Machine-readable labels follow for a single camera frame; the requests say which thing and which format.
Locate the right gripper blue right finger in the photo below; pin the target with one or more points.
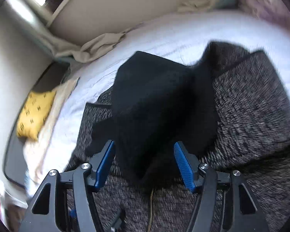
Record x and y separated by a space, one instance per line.
200 179

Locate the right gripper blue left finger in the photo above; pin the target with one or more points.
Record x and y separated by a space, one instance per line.
89 178

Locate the black grey knit zip jacket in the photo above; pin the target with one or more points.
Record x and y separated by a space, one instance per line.
230 110

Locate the yellow patterned cushion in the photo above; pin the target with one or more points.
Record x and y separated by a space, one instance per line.
34 114

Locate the dark bed headboard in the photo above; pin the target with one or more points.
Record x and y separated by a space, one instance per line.
14 164

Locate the white dotted bed quilt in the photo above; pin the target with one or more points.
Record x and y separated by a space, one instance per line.
181 38

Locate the left beige green curtain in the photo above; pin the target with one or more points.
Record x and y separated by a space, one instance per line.
59 48

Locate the purple floral folded quilt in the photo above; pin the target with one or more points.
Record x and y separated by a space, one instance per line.
273 11

